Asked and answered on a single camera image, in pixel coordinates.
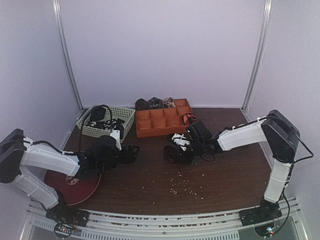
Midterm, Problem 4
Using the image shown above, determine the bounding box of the beige patterned rolled tie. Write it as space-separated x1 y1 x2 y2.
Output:
162 97 176 108

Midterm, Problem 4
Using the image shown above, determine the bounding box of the orange navy rolled tie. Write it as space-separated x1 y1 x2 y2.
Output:
181 112 198 126

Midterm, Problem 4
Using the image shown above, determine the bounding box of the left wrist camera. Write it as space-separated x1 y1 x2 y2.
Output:
86 129 122 163

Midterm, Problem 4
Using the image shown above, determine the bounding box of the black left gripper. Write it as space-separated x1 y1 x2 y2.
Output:
98 144 140 174

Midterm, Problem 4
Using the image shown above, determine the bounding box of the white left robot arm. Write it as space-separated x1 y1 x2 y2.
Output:
0 128 140 222

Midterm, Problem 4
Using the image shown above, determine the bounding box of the brown patterned rolled tie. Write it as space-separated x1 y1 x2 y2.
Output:
135 98 150 111

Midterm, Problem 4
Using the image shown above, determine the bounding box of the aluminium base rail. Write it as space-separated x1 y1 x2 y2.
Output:
24 197 301 240

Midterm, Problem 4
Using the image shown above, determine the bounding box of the aluminium corner post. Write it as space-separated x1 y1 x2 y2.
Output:
242 0 273 114
52 0 84 111

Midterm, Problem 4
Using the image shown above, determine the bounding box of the black white floral tie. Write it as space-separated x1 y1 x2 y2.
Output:
87 118 125 130

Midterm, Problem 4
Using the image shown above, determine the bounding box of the black rolled tie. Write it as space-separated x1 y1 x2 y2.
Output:
90 106 106 122

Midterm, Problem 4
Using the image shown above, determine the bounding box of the round red tray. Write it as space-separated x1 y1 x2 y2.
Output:
44 170 102 206

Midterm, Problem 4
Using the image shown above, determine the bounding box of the pale green plastic basket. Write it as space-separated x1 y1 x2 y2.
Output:
76 104 136 143

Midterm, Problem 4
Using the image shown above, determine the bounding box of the red navy striped tie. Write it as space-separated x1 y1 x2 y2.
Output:
163 145 182 164

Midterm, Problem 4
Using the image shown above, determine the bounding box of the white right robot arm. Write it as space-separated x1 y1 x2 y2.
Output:
172 109 300 221

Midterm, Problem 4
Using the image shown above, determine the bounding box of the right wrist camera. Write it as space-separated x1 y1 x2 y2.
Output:
169 120 213 152

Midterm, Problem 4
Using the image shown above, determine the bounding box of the aluminium corner post left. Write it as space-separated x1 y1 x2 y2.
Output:
52 0 84 111

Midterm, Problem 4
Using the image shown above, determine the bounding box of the aluminium corner post right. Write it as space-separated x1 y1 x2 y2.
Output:
242 0 273 114

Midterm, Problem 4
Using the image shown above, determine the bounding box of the orange wooden divider tray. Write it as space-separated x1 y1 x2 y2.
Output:
135 98 194 138

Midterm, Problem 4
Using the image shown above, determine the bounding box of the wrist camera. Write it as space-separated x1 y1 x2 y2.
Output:
169 120 213 152
86 129 122 163

